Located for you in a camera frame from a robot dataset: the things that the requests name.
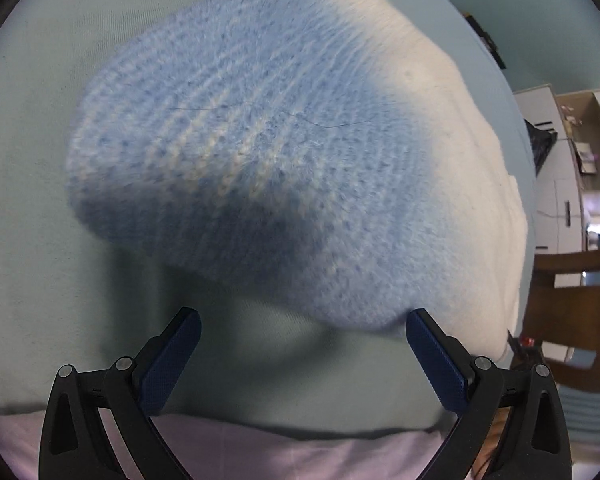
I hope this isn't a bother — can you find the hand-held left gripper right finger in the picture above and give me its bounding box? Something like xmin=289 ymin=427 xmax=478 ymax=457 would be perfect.
xmin=405 ymin=308 xmax=573 ymax=480

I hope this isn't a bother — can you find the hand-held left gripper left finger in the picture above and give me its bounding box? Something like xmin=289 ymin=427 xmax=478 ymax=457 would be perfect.
xmin=38 ymin=306 xmax=202 ymax=480

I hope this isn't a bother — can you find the blue and white knit sweater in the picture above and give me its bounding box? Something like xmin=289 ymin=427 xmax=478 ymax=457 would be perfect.
xmin=65 ymin=0 xmax=527 ymax=363

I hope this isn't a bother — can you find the wooden chair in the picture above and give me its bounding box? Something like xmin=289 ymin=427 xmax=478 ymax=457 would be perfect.
xmin=517 ymin=249 xmax=600 ymax=394

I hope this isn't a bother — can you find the blue striped cloth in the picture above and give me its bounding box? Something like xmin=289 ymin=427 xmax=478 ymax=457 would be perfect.
xmin=555 ymin=389 xmax=600 ymax=447

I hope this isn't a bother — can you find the white drawer cabinet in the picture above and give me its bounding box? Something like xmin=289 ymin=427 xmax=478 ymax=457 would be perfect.
xmin=512 ymin=85 xmax=590 ymax=256

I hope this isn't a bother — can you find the pink box on shelf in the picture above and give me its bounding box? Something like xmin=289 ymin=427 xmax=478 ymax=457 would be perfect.
xmin=575 ymin=142 xmax=599 ymax=174

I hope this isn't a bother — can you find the black plastic bag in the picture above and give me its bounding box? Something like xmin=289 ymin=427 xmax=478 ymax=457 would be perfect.
xmin=527 ymin=120 xmax=559 ymax=167

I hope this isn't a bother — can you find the black and white box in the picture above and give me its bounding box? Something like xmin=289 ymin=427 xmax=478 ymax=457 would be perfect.
xmin=464 ymin=11 xmax=508 ymax=71

